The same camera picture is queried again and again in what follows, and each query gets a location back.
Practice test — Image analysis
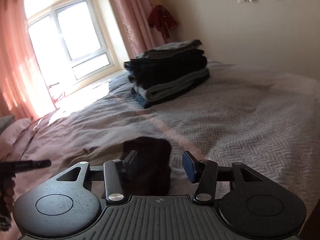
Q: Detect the maroon and grey sweater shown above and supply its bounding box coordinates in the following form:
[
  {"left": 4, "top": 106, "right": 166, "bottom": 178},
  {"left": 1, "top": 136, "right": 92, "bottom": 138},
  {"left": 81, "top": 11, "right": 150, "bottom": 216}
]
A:
[{"left": 60, "top": 137, "right": 171, "bottom": 196}]

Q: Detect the person left hand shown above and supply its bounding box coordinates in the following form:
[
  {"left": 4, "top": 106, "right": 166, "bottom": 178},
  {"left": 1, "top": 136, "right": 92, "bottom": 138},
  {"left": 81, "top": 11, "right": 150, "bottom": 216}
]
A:
[{"left": 1, "top": 178, "right": 15, "bottom": 231}]

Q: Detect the pink pillow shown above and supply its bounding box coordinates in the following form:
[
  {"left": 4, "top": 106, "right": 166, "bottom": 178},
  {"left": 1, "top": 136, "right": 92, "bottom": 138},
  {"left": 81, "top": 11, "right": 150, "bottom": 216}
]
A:
[{"left": 1, "top": 118, "right": 32, "bottom": 161}]

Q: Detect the grey checked pillow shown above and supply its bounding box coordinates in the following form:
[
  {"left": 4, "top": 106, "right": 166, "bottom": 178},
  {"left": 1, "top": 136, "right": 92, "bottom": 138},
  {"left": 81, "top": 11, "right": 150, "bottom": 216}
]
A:
[{"left": 0, "top": 115, "right": 15, "bottom": 134}]

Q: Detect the pink and grey bedspread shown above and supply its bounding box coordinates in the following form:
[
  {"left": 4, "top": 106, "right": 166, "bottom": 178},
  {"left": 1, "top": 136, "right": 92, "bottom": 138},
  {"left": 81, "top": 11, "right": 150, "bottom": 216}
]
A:
[{"left": 0, "top": 60, "right": 320, "bottom": 240}]

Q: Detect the left pink curtain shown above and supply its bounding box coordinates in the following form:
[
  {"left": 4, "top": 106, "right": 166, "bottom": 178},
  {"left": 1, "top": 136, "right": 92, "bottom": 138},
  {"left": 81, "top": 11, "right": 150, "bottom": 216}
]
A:
[{"left": 1, "top": 0, "right": 55, "bottom": 119}]

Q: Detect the pink curtain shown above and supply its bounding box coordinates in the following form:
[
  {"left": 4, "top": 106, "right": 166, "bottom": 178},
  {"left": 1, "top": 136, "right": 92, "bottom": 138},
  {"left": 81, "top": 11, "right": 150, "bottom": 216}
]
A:
[
  {"left": 110, "top": 0, "right": 165, "bottom": 57},
  {"left": 1, "top": 0, "right": 55, "bottom": 119}
]

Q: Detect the stack of folded jeans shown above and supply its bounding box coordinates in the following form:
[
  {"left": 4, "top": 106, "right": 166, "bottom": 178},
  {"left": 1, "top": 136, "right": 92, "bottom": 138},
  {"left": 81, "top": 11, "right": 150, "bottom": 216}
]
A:
[{"left": 124, "top": 39, "right": 210, "bottom": 109}]

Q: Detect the white framed window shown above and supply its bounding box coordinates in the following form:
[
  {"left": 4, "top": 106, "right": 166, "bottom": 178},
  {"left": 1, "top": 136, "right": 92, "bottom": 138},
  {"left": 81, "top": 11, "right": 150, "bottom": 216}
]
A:
[{"left": 28, "top": 0, "right": 114, "bottom": 86}]

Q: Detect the red hanging garment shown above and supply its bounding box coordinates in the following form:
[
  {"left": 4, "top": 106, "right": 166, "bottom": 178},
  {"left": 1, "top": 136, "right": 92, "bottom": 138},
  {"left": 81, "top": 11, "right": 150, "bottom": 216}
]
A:
[{"left": 148, "top": 5, "right": 178, "bottom": 39}]

